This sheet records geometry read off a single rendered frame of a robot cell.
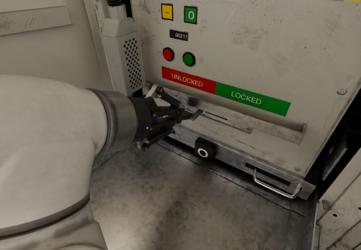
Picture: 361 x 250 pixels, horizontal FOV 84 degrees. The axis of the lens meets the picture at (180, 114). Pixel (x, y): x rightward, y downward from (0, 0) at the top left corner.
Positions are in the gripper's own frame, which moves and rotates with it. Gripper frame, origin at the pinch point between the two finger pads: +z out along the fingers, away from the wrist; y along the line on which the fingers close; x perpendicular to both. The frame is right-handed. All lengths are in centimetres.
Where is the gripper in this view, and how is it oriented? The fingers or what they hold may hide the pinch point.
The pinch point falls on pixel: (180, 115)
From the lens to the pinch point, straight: 48.3
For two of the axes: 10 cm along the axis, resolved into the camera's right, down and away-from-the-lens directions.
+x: 8.4, 3.3, -4.4
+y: -2.7, 9.4, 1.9
